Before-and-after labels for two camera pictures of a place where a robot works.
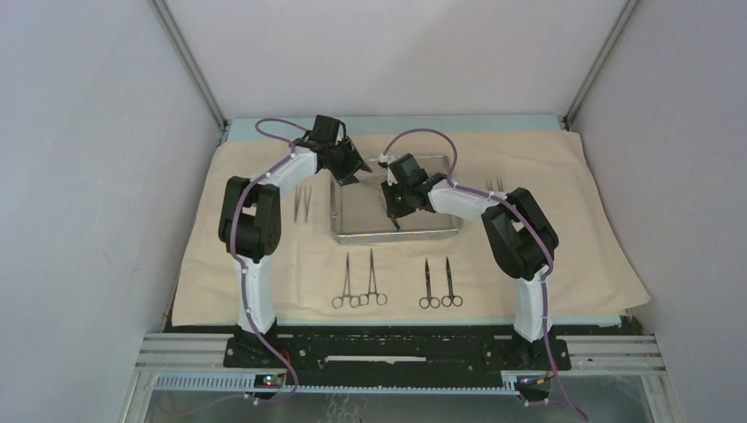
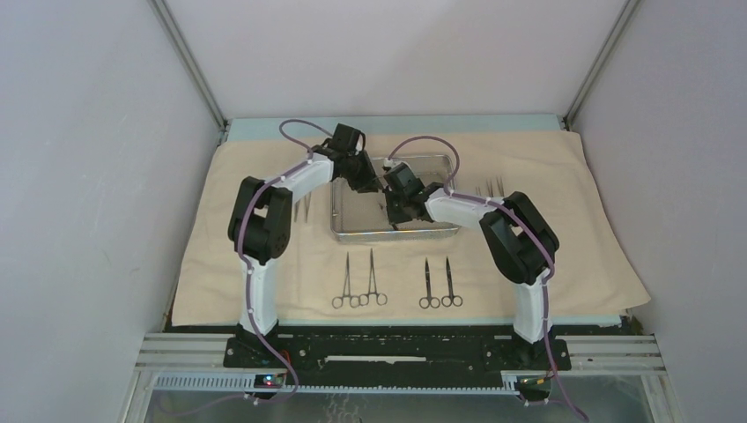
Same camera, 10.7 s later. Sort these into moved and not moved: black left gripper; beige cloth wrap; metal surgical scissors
Moved: black left gripper
Not moved: metal surgical scissors; beige cloth wrap
